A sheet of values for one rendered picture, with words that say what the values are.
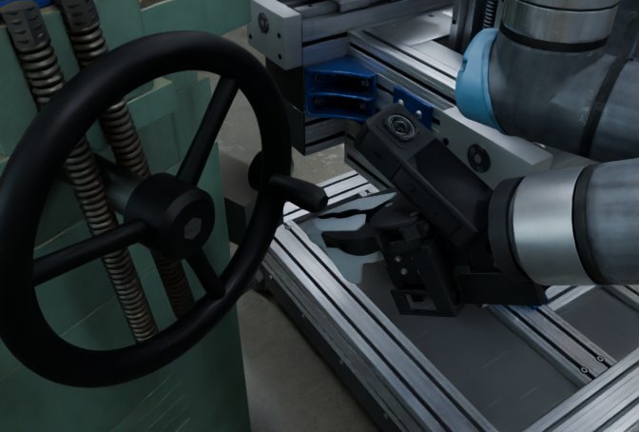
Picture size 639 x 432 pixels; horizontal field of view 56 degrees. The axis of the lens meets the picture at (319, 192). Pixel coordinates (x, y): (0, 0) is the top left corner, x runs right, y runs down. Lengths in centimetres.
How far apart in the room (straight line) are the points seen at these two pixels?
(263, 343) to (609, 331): 73
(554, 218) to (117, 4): 35
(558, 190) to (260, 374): 108
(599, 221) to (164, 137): 49
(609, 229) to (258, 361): 112
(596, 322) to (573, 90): 90
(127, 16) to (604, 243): 38
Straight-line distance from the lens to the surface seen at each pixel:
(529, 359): 120
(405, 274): 47
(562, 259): 39
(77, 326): 74
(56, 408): 79
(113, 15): 50
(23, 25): 45
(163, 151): 71
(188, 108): 72
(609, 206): 37
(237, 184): 84
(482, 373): 116
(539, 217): 38
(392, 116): 44
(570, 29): 44
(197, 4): 69
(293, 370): 139
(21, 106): 48
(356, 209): 51
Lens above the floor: 110
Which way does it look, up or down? 36 degrees down
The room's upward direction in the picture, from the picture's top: straight up
